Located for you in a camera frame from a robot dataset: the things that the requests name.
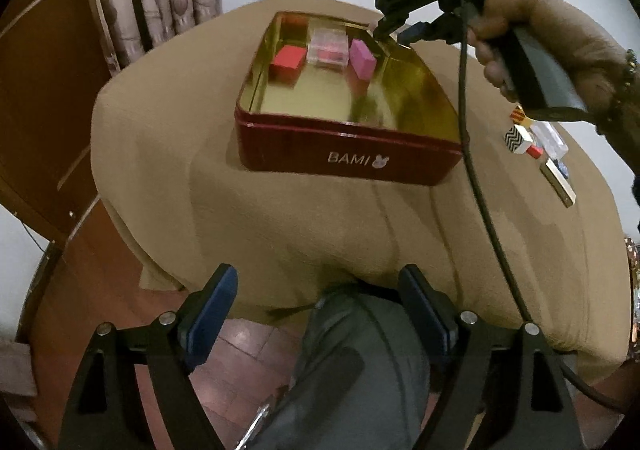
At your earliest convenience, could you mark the clear plastic box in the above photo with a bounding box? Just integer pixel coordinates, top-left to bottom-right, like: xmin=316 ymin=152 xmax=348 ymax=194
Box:
xmin=530 ymin=122 xmax=570 ymax=161
xmin=305 ymin=28 xmax=350 ymax=68

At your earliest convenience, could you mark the black cable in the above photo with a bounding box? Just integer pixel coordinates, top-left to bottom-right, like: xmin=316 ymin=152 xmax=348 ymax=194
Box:
xmin=440 ymin=0 xmax=628 ymax=415

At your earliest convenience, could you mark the pink block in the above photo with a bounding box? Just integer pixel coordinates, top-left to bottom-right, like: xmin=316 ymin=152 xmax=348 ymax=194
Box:
xmin=348 ymin=38 xmax=378 ymax=80

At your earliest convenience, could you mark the person's right forearm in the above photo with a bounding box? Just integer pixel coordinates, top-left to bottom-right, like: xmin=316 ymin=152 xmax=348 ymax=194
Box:
xmin=597 ymin=74 xmax=640 ymax=181

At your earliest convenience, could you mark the person's right hand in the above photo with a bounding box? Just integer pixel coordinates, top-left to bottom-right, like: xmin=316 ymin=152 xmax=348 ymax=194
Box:
xmin=469 ymin=0 xmax=632 ymax=131

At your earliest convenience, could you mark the black white zigzag block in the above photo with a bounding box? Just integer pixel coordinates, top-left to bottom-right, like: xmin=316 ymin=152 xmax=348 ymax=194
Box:
xmin=502 ymin=124 xmax=532 ymax=155

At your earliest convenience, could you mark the tan tablecloth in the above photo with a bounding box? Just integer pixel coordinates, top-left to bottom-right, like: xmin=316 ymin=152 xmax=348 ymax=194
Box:
xmin=90 ymin=0 xmax=633 ymax=383

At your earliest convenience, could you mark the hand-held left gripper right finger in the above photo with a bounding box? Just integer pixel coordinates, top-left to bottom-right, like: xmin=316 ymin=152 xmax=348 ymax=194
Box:
xmin=397 ymin=264 xmax=586 ymax=450

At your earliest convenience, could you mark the person's grey trouser leg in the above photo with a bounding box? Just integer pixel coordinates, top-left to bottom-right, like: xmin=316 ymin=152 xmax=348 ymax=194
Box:
xmin=240 ymin=286 xmax=437 ymax=450

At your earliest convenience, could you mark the brown wooden door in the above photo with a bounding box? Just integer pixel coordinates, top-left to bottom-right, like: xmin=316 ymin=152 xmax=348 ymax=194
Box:
xmin=0 ymin=0 xmax=123 ymax=243

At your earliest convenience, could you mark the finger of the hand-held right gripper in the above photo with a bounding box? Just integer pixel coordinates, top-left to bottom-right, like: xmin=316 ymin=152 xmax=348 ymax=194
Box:
xmin=397 ymin=20 xmax=451 ymax=47
xmin=369 ymin=12 xmax=417 ymax=38

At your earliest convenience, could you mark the gold white bar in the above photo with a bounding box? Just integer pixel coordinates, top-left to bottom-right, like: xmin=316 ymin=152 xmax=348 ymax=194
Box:
xmin=539 ymin=159 xmax=577 ymax=207

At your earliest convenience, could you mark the red tin box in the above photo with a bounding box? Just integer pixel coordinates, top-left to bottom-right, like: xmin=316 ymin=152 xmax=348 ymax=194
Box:
xmin=234 ymin=10 xmax=464 ymax=187

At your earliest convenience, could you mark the beaded bracelet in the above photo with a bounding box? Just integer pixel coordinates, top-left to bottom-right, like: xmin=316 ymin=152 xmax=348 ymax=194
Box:
xmin=611 ymin=48 xmax=640 ymax=131

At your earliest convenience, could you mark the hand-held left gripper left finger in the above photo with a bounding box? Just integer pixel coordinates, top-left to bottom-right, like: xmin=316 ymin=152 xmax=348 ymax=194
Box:
xmin=57 ymin=264 xmax=239 ymax=450

